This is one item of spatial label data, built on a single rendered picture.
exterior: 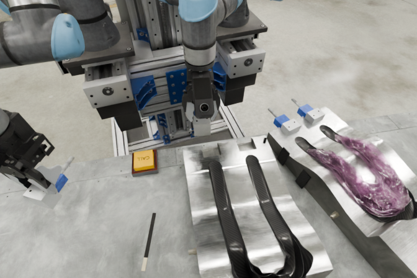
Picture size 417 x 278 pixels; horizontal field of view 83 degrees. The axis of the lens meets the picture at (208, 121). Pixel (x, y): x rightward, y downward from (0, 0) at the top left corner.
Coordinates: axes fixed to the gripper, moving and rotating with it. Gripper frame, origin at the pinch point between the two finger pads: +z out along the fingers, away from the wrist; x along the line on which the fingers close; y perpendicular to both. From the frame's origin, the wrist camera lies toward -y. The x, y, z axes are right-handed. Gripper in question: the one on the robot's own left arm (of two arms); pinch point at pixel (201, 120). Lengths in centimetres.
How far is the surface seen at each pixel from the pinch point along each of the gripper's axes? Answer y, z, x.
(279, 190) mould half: -20.1, 6.6, -19.5
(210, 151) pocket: -5.2, 8.7, -2.1
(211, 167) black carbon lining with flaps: -12.4, 6.4, -2.1
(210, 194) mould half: -20.1, 6.5, -1.1
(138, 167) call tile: -7.9, 11.3, 20.1
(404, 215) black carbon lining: -28, 8, -50
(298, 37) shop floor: 208, 96, -123
